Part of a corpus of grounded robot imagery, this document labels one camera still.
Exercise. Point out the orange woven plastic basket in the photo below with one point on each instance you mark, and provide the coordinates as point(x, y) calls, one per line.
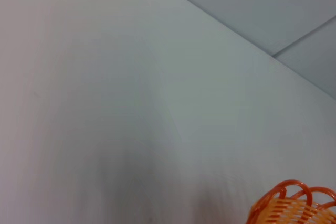
point(291, 208)

